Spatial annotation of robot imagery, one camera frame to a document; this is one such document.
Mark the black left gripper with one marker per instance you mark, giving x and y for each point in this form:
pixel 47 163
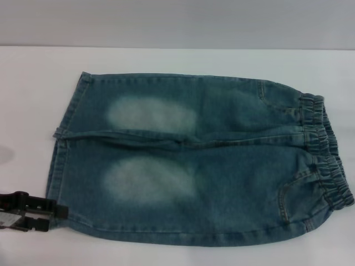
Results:
pixel 12 207

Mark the blue denim shorts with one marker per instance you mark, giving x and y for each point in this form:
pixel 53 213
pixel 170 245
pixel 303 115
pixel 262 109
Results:
pixel 227 171

